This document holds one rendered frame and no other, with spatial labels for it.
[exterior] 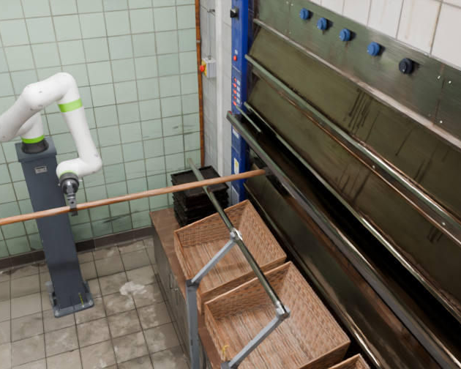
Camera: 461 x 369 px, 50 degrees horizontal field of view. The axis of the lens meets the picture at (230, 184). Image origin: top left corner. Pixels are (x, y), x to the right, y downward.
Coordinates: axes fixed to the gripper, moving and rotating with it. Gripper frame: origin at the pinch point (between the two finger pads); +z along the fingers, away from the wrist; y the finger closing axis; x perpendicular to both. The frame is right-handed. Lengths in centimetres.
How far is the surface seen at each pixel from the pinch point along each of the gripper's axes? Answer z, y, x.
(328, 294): 69, 24, -99
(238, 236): 44, 2, -66
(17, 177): -118, 46, 34
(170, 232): -44, 62, -53
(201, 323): 34, 61, -50
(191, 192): -37, 30, -67
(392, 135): 85, -61, -103
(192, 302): 43, 35, -44
